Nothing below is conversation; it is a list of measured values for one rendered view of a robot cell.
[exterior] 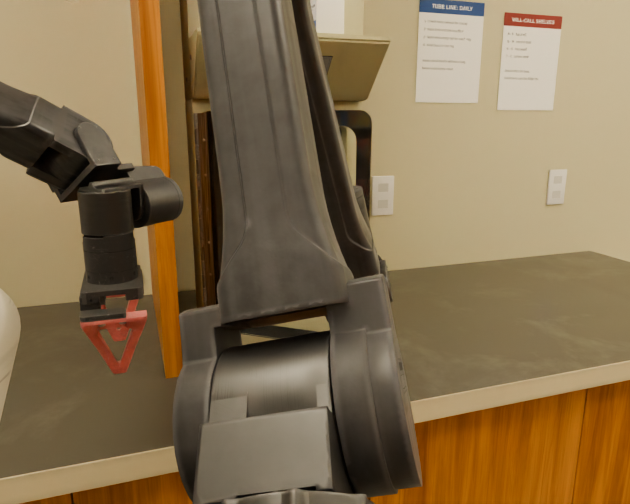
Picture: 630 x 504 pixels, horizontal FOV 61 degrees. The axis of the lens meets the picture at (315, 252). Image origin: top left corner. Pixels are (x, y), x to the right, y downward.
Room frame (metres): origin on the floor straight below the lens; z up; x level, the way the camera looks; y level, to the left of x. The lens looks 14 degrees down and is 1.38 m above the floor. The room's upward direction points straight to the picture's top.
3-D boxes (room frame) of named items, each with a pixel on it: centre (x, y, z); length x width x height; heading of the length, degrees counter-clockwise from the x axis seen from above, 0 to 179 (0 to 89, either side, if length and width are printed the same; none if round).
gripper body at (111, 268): (0.61, 0.24, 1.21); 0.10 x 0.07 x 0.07; 19
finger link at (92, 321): (0.57, 0.23, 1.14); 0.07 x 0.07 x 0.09; 19
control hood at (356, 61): (0.96, 0.04, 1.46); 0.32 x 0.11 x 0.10; 109
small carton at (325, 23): (0.98, -0.02, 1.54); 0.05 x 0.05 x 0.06; 20
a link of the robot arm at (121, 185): (0.61, 0.24, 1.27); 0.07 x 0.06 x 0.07; 152
